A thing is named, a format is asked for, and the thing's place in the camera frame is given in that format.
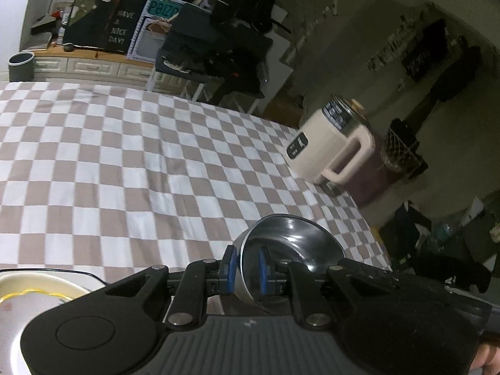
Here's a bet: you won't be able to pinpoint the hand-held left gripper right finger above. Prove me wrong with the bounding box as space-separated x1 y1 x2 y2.
258 244 395 329

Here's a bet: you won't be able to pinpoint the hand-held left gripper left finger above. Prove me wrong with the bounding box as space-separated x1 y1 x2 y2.
105 244 238 329

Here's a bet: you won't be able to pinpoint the round steel bowl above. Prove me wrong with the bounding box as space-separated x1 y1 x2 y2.
233 214 347 315

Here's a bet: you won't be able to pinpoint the cream bowl with handles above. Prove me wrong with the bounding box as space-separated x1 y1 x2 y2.
0 273 93 301

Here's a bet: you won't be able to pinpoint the yellow rimmed ceramic bowl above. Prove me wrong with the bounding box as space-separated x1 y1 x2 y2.
0 289 75 375

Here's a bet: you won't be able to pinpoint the person's right hand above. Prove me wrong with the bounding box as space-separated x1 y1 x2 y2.
471 338 500 375

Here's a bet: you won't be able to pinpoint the dark clothes pile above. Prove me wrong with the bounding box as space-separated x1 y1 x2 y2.
383 200 493 294

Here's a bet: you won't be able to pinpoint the mauve bin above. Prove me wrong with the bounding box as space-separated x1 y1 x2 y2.
347 129 396 208

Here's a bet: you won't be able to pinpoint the checkered tablecloth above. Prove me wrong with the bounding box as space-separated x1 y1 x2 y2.
0 81 393 287

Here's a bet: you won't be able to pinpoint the dark clothes on chair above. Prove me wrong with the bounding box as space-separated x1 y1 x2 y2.
202 23 275 101

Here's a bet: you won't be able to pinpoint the blue chair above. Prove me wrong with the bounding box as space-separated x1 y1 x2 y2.
148 2 275 115

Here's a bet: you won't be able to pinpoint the white framed board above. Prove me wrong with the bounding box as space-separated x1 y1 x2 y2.
127 16 173 62

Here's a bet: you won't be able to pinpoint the white drawer cabinet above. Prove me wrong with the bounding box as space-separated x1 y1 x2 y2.
21 45 197 95

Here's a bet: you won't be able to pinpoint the black hanging jacket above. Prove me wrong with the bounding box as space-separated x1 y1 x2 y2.
211 0 288 34

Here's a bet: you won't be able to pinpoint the teal license plate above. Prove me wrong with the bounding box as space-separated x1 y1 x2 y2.
146 0 184 20

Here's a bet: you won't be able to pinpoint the black chalkboard sign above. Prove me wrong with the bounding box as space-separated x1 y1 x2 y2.
62 0 146 52

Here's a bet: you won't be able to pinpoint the grey trash bin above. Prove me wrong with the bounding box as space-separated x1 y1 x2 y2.
8 52 35 83

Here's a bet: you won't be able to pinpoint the grey flat box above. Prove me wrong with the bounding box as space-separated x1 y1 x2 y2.
30 13 56 36

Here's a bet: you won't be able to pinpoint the black wire basket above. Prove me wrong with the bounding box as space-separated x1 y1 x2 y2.
384 118 429 181

